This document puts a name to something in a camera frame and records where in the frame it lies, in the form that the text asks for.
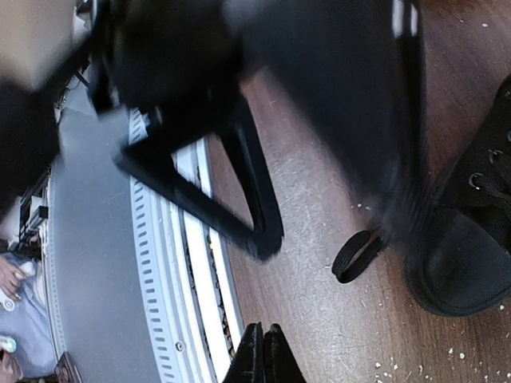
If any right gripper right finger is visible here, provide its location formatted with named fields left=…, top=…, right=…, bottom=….
left=263, top=323, right=306, bottom=383

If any black sneaker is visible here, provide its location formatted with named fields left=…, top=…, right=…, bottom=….
left=1, top=1, right=426, bottom=259
left=405, top=78, right=510, bottom=317

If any aluminium front rail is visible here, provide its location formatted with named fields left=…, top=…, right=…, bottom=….
left=42, top=107, right=247, bottom=383

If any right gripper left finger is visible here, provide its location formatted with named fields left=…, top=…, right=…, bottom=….
left=223, top=322, right=264, bottom=383

